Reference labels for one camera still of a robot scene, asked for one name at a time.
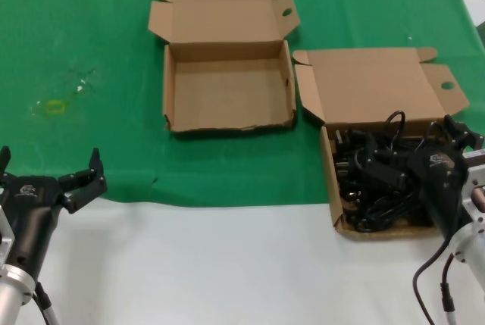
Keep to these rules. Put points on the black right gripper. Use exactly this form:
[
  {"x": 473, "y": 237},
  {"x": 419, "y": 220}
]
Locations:
[{"x": 439, "y": 185}]

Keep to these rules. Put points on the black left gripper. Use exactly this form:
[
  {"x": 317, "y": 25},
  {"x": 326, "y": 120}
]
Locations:
[{"x": 30, "y": 207}]

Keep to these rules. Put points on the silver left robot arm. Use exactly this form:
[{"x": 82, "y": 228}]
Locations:
[{"x": 13, "y": 294}]

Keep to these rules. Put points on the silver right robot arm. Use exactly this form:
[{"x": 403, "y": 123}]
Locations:
[{"x": 473, "y": 253}]

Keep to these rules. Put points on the cardboard box with torn edge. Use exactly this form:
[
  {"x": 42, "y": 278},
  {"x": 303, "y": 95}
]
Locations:
[{"x": 227, "y": 90}]

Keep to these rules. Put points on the green tablecloth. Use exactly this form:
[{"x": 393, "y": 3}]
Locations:
[{"x": 94, "y": 37}]

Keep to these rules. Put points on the white paper sheet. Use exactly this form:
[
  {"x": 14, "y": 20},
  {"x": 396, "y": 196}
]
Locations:
[{"x": 473, "y": 3}]

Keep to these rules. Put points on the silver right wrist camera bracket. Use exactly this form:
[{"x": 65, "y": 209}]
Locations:
[{"x": 475, "y": 181}]

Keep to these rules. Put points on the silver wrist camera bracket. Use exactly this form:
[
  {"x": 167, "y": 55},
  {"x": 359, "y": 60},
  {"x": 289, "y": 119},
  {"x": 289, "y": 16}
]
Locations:
[
  {"x": 5, "y": 234},
  {"x": 475, "y": 181}
]

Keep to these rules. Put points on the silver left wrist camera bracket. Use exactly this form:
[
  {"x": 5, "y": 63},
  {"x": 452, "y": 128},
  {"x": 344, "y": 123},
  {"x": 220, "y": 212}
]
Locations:
[{"x": 5, "y": 234}]

